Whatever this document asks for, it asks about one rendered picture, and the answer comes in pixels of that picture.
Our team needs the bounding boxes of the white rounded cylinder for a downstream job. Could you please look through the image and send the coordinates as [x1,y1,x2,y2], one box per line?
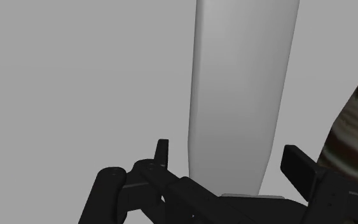
[187,0,301,197]

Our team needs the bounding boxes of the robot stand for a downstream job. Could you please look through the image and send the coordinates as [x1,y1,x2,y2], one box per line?
[316,29,358,185]

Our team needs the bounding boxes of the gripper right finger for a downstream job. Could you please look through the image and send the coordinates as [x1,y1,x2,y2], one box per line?
[280,144,358,224]

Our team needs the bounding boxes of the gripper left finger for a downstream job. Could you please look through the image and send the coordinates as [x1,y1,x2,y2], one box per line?
[78,138,226,224]

